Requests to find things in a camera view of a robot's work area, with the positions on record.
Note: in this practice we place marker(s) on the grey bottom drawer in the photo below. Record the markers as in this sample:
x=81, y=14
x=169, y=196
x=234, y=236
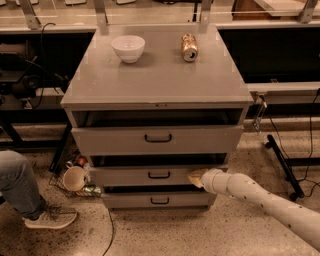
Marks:
x=158, y=200

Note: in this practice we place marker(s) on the gold soda can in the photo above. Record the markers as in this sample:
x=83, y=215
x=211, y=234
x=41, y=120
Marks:
x=189, y=47

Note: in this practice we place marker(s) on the grey drawer cabinet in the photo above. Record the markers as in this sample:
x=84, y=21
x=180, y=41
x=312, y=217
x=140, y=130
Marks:
x=160, y=80

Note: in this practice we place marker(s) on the black wheeled stand base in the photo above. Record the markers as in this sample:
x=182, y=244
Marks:
x=287, y=165

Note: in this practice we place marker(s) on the metal bracket clamp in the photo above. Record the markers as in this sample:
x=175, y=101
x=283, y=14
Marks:
x=261, y=108

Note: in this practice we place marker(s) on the grey drawer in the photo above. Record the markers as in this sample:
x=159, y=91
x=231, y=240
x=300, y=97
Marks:
x=106, y=133
x=145, y=175
x=158, y=200

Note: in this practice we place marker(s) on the white ceramic bowl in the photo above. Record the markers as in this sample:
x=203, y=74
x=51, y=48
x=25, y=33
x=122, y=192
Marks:
x=128, y=48

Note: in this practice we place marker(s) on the grey top drawer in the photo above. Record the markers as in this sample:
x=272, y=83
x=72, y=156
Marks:
x=106, y=133

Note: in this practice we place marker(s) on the person's leg in jeans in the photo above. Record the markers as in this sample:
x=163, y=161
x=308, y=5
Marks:
x=18, y=185

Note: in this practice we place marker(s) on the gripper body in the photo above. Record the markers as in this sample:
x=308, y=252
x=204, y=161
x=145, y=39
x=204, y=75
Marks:
x=207, y=181

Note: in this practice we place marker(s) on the white mug on floor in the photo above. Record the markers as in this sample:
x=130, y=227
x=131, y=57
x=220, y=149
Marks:
x=74, y=178

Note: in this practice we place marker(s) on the wire basket on floor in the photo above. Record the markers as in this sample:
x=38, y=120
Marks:
x=76, y=160

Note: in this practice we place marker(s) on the white sneaker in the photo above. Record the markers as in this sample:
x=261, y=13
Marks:
x=54, y=217

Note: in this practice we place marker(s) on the green can on floor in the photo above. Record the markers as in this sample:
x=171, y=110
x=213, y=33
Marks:
x=91, y=190

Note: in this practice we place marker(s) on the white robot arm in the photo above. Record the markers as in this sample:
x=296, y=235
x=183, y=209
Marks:
x=304, y=222

